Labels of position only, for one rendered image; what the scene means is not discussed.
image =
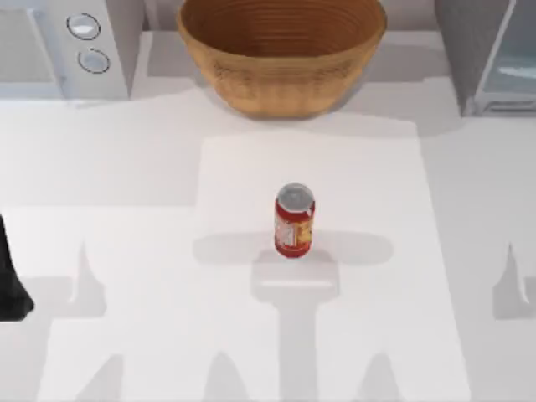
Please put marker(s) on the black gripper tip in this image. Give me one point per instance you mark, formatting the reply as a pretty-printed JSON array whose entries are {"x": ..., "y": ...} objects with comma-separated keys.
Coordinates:
[{"x": 11, "y": 285}]

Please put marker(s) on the brown woven basket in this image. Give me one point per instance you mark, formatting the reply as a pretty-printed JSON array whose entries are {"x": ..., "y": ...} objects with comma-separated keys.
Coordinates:
[{"x": 281, "y": 63}]

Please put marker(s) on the pale microwave oven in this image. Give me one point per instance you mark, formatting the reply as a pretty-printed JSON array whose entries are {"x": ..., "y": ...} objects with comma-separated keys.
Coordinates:
[{"x": 58, "y": 50}]

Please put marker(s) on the red and white can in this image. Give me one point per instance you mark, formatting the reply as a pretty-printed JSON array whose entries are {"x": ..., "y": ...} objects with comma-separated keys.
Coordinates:
[{"x": 294, "y": 226}]

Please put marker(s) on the round microwave knob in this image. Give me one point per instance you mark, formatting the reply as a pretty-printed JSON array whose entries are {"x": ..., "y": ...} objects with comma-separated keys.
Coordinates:
[
  {"x": 83, "y": 26},
  {"x": 94, "y": 60}
]

